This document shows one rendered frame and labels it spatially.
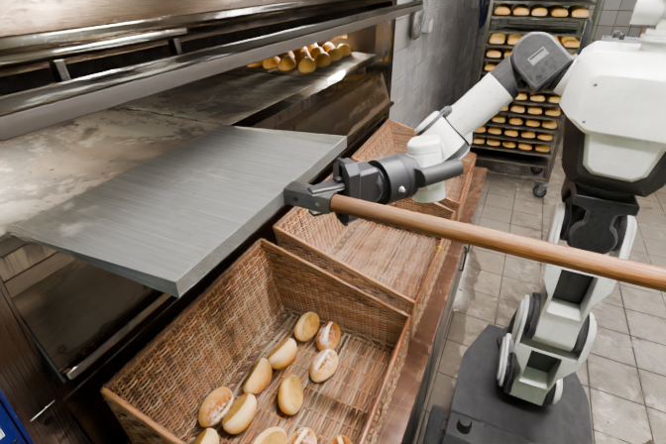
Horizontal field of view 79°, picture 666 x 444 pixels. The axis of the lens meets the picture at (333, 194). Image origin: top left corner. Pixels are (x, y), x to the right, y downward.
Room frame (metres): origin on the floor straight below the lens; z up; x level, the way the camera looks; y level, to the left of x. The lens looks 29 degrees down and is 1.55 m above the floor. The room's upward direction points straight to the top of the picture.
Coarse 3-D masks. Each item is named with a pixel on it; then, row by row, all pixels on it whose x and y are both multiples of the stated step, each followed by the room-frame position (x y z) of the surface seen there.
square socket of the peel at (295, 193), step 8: (288, 184) 0.63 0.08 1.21; (296, 184) 0.63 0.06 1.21; (304, 184) 0.63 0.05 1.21; (288, 192) 0.62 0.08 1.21; (296, 192) 0.61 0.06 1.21; (304, 192) 0.60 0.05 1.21; (336, 192) 0.61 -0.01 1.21; (288, 200) 0.62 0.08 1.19; (296, 200) 0.61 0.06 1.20; (304, 200) 0.60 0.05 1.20; (312, 200) 0.60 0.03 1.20; (320, 200) 0.59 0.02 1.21; (328, 200) 0.58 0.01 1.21; (312, 208) 0.60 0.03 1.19; (320, 208) 0.59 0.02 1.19; (328, 208) 0.58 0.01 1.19
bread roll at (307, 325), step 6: (312, 312) 0.89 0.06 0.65; (300, 318) 0.86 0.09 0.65; (306, 318) 0.86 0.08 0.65; (312, 318) 0.87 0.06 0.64; (318, 318) 0.88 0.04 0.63; (300, 324) 0.84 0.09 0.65; (306, 324) 0.84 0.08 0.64; (312, 324) 0.85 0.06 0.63; (318, 324) 0.87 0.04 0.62; (294, 330) 0.84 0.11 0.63; (300, 330) 0.82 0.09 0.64; (306, 330) 0.83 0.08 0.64; (312, 330) 0.84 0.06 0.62; (300, 336) 0.81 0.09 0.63; (306, 336) 0.81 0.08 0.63; (312, 336) 0.83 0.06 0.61
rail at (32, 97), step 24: (312, 24) 1.06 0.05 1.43; (336, 24) 1.17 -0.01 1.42; (216, 48) 0.73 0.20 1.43; (240, 48) 0.79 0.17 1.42; (96, 72) 0.53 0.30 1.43; (120, 72) 0.55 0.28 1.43; (144, 72) 0.58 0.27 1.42; (0, 96) 0.42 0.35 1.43; (24, 96) 0.44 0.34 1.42; (48, 96) 0.46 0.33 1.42; (72, 96) 0.49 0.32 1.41
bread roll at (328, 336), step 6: (324, 324) 0.85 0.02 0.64; (330, 324) 0.84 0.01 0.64; (336, 324) 0.86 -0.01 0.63; (324, 330) 0.82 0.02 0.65; (330, 330) 0.82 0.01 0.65; (336, 330) 0.83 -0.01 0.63; (318, 336) 0.81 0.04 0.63; (324, 336) 0.80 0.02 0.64; (330, 336) 0.80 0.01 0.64; (336, 336) 0.81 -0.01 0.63; (318, 342) 0.80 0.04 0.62; (324, 342) 0.79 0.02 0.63; (330, 342) 0.79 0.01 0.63; (336, 342) 0.80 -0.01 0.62; (318, 348) 0.79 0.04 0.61; (324, 348) 0.78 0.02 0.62; (330, 348) 0.78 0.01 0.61
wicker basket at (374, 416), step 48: (240, 288) 0.84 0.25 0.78; (288, 288) 0.94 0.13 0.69; (336, 288) 0.87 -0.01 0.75; (192, 336) 0.67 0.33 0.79; (240, 336) 0.77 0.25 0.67; (288, 336) 0.85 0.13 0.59; (384, 336) 0.81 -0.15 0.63; (144, 384) 0.54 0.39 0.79; (192, 384) 0.62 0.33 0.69; (240, 384) 0.69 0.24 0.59; (336, 384) 0.69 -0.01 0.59; (384, 384) 0.59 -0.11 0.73; (144, 432) 0.45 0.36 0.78; (192, 432) 0.56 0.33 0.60; (288, 432) 0.56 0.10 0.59; (336, 432) 0.56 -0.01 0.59
